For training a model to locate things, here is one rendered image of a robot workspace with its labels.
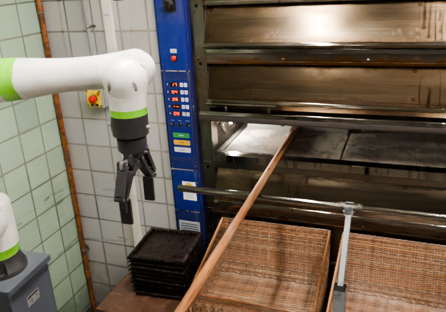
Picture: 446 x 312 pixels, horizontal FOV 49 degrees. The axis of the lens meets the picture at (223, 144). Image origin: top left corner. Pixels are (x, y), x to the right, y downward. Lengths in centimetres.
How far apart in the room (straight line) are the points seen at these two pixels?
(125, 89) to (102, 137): 154
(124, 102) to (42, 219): 169
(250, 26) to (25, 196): 141
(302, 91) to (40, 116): 136
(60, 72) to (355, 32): 122
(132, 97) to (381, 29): 120
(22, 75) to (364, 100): 136
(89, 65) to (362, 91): 122
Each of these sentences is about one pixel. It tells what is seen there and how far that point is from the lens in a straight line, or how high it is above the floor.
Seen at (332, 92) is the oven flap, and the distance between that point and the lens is 214.
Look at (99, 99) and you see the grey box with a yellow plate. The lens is 252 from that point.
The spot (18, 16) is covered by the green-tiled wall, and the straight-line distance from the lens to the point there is 261.
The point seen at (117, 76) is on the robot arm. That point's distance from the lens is 116.
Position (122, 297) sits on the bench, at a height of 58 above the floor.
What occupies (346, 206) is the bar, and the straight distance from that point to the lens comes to 190.
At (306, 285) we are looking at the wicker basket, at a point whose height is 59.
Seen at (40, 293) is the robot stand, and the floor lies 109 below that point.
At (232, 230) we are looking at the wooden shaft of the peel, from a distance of 168.
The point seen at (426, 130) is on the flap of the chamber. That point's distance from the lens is 202.
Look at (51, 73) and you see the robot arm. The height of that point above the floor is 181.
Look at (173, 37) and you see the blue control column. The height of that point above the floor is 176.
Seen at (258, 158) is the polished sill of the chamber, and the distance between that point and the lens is 233.
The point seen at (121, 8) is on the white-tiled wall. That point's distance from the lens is 244.
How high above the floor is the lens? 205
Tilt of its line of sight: 20 degrees down
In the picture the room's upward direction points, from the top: 4 degrees counter-clockwise
